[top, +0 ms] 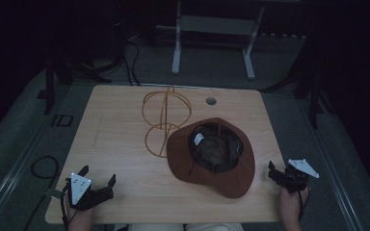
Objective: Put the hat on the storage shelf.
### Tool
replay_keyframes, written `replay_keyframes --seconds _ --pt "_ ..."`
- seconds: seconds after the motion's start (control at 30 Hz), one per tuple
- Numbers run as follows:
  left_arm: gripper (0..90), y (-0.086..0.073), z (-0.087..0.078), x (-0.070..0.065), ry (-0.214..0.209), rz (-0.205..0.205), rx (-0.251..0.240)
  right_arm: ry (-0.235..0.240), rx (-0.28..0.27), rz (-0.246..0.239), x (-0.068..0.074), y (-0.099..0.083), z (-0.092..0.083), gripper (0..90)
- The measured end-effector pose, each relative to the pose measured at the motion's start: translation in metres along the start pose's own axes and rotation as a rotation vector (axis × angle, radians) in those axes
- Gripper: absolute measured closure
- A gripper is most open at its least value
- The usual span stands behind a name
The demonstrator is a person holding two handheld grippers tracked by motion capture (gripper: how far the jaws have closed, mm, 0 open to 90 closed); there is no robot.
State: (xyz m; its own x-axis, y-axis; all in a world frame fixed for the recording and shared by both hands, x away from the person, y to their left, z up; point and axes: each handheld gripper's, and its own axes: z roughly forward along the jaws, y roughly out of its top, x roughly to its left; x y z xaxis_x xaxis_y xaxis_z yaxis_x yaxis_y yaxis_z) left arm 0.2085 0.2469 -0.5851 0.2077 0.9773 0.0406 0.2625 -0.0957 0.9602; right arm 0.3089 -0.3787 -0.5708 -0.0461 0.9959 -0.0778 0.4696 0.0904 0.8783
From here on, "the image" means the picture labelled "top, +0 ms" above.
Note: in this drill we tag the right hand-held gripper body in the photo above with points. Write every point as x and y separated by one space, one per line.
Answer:
297 176

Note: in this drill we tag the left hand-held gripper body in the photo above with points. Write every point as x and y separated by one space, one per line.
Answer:
83 192

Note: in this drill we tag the brown wide-brim hat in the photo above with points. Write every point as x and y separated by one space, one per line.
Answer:
179 154

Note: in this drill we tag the person's left hand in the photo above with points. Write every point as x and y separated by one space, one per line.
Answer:
81 219

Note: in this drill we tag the person's right hand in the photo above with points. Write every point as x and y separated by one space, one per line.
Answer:
289 207

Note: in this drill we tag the black metal stand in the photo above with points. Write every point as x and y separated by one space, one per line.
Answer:
313 93
49 89

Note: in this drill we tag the black floor socket frame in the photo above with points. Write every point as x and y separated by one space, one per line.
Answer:
62 120

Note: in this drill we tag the white metal desk frame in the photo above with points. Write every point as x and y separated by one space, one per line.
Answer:
216 25

